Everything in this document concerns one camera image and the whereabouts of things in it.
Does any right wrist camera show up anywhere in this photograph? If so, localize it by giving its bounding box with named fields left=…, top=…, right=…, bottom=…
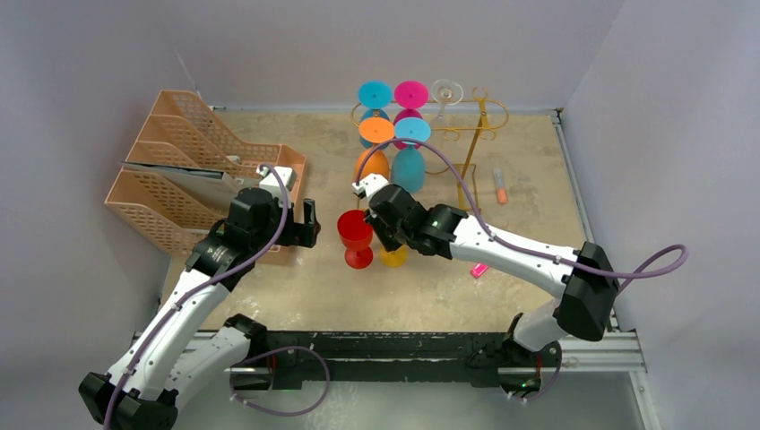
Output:
left=351, top=174, right=389, bottom=200

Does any peach plastic file organizer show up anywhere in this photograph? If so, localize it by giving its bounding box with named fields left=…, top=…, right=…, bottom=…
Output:
left=105, top=90, right=307, bottom=257

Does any magenta wine glass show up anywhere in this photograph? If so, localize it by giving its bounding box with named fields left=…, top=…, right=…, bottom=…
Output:
left=393, top=81, right=431, bottom=142

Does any orange wine glass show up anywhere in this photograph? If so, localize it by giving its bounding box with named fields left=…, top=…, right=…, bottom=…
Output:
left=351, top=116, right=394, bottom=181

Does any grey folder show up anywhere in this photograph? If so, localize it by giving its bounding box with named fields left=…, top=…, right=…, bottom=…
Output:
left=122, top=161, right=242, bottom=210

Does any clear wine glass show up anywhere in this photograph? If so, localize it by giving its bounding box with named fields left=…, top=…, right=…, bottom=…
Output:
left=429, top=79, right=463, bottom=125

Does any small orange-capped tube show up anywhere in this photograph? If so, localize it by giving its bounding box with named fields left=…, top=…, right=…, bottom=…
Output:
left=492, top=168, right=508, bottom=204

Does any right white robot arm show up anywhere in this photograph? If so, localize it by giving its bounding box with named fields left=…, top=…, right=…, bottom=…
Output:
left=353, top=176, right=619, bottom=365

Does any yellow wine glass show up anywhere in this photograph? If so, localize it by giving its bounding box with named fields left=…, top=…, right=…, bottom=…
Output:
left=378, top=245, right=409, bottom=268

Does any pink highlighter marker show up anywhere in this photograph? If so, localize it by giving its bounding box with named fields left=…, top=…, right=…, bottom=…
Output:
left=470, top=263, right=489, bottom=279

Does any gold wire glass rack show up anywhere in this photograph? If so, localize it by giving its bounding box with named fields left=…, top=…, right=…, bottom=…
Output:
left=350, top=87, right=512, bottom=211

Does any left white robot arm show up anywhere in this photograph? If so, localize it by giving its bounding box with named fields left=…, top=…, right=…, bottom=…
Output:
left=78, top=188, right=321, bottom=429

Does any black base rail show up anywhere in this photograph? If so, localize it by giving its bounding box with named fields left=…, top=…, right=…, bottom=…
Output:
left=223, top=314, right=562, bottom=397

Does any blue wine glass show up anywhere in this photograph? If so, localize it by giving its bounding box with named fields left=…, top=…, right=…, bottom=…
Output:
left=358, top=81, right=393, bottom=149
left=391, top=117, right=431, bottom=194

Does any red wine glass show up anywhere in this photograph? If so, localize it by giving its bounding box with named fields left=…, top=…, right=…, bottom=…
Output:
left=337, top=210, right=374, bottom=270

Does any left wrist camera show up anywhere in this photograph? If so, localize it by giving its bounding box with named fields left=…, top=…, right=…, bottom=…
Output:
left=256, top=165, right=298, bottom=194

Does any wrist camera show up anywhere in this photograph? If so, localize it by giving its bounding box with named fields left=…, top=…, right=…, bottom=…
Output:
left=351, top=174, right=389, bottom=200
left=256, top=165, right=298, bottom=194

